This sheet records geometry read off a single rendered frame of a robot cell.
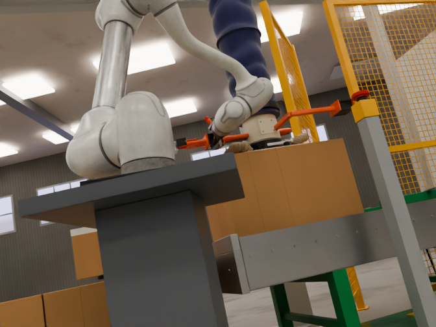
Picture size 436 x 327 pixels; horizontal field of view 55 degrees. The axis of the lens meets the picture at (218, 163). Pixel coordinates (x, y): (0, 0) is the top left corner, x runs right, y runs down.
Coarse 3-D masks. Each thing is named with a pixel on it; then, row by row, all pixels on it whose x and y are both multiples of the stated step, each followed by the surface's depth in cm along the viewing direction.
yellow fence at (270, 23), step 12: (264, 12) 276; (276, 24) 302; (276, 36) 275; (276, 48) 270; (288, 48) 329; (276, 60) 268; (288, 72) 293; (300, 72) 341; (288, 84) 264; (300, 84) 338; (288, 96) 262; (300, 96) 316; (288, 108) 261; (300, 108) 298; (312, 120) 331; (300, 132) 256; (312, 132) 329; (348, 276) 283; (360, 288) 306; (360, 300) 300
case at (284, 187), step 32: (256, 160) 180; (288, 160) 184; (320, 160) 187; (256, 192) 176; (288, 192) 180; (320, 192) 183; (352, 192) 187; (224, 224) 182; (256, 224) 173; (288, 224) 176
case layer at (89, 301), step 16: (80, 288) 150; (96, 288) 151; (0, 304) 142; (16, 304) 143; (32, 304) 144; (48, 304) 146; (64, 304) 147; (80, 304) 148; (96, 304) 149; (0, 320) 141; (16, 320) 142; (32, 320) 143; (48, 320) 144; (64, 320) 146; (80, 320) 147; (96, 320) 148
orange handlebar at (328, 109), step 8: (288, 112) 185; (296, 112) 184; (304, 112) 185; (312, 112) 186; (320, 112) 188; (280, 120) 193; (288, 128) 209; (232, 136) 200; (240, 136) 201; (248, 136) 203; (192, 144) 195; (200, 144) 200
